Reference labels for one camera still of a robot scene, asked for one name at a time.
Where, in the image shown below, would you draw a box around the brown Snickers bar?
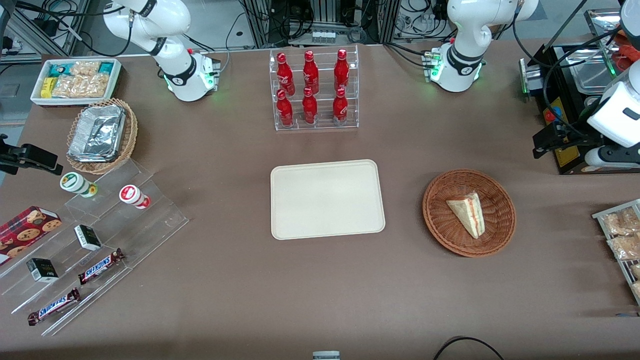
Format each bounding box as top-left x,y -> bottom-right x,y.
77,247 -> 126,286
27,287 -> 82,327

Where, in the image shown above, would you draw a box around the round brown wicker basket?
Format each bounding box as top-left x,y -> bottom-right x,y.
422,169 -> 517,258

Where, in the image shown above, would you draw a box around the black cable loop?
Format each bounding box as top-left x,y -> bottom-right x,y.
432,336 -> 506,360

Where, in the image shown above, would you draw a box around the black equipment rack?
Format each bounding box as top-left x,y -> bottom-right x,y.
239,0 -> 402,49

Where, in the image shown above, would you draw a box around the clear acrylic stepped stand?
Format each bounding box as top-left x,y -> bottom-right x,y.
0,159 -> 190,337

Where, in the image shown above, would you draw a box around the silver box with green light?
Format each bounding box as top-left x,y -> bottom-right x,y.
518,57 -> 547,99

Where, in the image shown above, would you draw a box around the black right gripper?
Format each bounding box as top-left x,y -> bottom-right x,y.
0,134 -> 64,176

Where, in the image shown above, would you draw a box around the clear cracker bag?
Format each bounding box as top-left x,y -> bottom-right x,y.
52,74 -> 110,99
70,60 -> 101,77

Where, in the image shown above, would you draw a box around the black food warmer cabinet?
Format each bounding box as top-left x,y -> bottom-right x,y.
519,7 -> 640,176

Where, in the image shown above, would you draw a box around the triangular sandwich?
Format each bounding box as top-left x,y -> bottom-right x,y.
446,192 -> 486,239

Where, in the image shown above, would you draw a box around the oval light wicker basket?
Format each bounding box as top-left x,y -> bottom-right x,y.
66,98 -> 139,175

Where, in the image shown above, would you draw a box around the steel food pan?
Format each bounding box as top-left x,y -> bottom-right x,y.
566,49 -> 621,96

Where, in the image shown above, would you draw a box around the white rectangular snack bin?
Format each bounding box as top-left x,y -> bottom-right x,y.
30,58 -> 123,108

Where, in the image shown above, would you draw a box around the red-lid white cup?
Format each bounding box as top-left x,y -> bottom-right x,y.
118,184 -> 152,210

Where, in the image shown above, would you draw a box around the small black green box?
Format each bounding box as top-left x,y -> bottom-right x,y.
73,224 -> 103,252
26,257 -> 60,284

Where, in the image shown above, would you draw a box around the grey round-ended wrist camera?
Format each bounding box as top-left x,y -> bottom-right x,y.
584,146 -> 640,169

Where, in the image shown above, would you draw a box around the aluminium frame structure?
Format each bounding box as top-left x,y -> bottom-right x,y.
0,0 -> 94,62

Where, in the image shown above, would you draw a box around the red cookie box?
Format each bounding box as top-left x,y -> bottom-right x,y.
0,205 -> 64,266

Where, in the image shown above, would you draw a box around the stacked aluminium foil trays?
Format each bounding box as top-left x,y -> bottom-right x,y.
68,104 -> 127,163

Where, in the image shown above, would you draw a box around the green-lid white cup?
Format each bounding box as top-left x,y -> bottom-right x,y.
59,171 -> 99,199

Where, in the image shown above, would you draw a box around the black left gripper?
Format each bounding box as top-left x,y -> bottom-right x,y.
533,122 -> 597,159

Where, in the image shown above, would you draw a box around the tray of packaged snacks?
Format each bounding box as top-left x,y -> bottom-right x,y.
592,198 -> 640,307

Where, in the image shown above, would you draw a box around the red cola bottle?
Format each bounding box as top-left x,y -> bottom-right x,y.
301,87 -> 319,125
276,52 -> 296,97
333,48 -> 350,92
332,87 -> 349,124
276,89 -> 295,127
302,50 -> 320,95

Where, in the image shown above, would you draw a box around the clear acrylic bottle rack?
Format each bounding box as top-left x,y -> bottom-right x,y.
269,45 -> 360,132

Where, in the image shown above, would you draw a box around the beige plastic tray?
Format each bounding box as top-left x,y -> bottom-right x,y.
270,159 -> 386,241

